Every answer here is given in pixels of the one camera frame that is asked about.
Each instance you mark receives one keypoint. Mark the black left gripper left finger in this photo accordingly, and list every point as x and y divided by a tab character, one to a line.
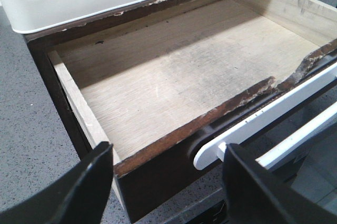
79	196

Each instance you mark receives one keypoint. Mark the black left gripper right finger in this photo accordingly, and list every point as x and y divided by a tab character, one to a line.
255	195

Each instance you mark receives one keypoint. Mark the dark wooden drawer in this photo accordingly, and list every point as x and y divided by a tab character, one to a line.
160	87

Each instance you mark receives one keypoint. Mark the white oven handle bar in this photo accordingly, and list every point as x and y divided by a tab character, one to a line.
214	150

